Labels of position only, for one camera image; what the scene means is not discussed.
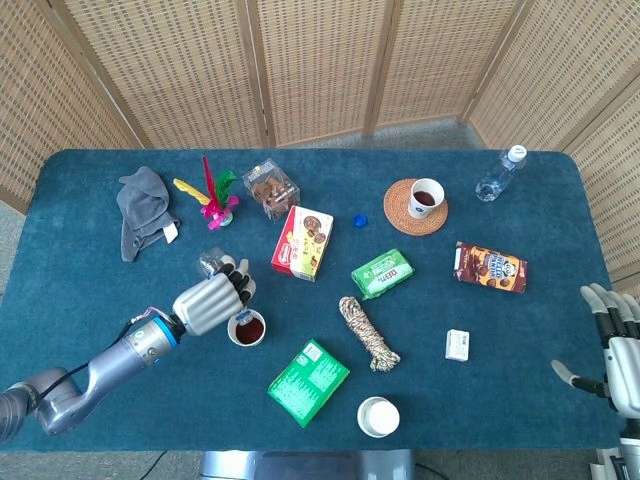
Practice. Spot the paper cup blue flower print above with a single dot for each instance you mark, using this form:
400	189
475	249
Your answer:
425	197

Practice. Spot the blue bottle cap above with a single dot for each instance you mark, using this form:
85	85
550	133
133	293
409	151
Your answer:
360	221

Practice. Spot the grey cloth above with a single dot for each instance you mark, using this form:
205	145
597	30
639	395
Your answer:
142	205

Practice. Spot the round woven coaster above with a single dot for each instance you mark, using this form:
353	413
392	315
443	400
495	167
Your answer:
400	215

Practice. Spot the small green soap pack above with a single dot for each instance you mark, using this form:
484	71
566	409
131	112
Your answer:
382	274

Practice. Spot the small white box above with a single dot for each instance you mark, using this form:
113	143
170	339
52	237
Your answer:
457	345

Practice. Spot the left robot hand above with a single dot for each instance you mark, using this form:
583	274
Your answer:
210	305

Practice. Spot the large green tissue pack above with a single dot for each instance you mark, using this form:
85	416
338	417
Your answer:
307	382

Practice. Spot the clear water bottle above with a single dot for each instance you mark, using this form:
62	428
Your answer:
495	180

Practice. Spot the colourful feather shuttlecock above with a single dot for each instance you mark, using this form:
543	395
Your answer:
215	200

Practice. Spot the cola bottle blue label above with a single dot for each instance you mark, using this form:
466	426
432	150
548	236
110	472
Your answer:
210	262

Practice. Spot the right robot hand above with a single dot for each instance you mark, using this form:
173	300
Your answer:
625	370

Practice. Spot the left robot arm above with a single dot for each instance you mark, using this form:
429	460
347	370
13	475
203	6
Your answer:
115	355

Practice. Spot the brown chocolate biscuit box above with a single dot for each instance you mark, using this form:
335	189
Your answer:
492	267

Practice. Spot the clear plastic cookie box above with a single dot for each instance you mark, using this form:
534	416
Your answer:
270	192

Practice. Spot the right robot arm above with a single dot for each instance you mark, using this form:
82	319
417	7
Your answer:
630	450

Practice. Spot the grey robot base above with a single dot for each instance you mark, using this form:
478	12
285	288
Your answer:
305	465

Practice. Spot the blue table carpet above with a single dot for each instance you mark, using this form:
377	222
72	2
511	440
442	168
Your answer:
175	400

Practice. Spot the woven wooden folding screen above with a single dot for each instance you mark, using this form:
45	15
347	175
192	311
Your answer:
320	60

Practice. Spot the cup of dark drink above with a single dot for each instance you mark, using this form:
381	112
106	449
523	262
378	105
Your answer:
250	332

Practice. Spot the upturned paper cup stack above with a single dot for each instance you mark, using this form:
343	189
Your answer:
378	417

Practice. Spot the red and cream cookie box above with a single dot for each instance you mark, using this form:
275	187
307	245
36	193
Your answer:
302	245

